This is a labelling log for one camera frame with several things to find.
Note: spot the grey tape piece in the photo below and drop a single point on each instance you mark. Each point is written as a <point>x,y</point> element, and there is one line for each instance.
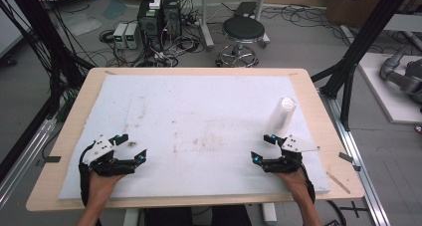
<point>345,157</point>

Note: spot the black computer tower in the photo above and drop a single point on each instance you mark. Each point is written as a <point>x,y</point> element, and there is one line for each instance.
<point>149,27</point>
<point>171,15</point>

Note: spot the person's left hand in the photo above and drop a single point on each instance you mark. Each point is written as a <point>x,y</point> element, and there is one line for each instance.
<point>99,186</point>

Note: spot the small white box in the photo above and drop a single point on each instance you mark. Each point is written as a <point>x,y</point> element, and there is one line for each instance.
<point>155,2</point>

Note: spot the white table leg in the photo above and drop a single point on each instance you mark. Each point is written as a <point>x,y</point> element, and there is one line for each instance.
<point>132,217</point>
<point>269,214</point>

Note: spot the stack of clear plastic cups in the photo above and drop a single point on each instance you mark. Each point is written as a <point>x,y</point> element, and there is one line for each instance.
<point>280,116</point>

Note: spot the black round stool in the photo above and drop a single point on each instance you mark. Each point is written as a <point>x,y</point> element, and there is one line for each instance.
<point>243,30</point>

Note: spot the person's right hand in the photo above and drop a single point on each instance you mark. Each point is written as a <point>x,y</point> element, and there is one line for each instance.
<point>295,182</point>

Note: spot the white floor board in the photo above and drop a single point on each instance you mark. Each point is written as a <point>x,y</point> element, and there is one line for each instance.
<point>384,93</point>

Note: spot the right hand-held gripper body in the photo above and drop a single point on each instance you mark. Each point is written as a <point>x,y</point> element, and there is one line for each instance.
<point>293,144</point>

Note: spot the cardboard box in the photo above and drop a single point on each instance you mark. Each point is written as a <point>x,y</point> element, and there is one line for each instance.
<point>358,3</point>

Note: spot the grey power supply unit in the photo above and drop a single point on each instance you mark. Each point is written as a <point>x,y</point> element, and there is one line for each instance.
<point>120,35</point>
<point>132,36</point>

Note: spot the black tape piece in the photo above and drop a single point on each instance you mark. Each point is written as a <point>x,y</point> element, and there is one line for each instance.
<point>53,159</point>

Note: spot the person's dark clothed legs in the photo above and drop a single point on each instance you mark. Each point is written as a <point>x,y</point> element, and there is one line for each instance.
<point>199,216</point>

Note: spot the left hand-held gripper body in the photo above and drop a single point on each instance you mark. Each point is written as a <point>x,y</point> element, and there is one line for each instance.
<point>99,149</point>

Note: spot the grey metal stand leg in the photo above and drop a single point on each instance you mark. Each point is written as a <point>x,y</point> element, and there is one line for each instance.
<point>205,23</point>
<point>262,17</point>

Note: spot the aluminium rail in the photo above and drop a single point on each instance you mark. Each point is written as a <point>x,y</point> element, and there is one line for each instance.
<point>355,159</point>
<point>23,166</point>

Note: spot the white foam mat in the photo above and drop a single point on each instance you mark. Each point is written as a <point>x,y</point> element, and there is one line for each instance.
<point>205,119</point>

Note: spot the black flat device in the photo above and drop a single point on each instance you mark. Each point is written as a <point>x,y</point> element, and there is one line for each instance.
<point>245,8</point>

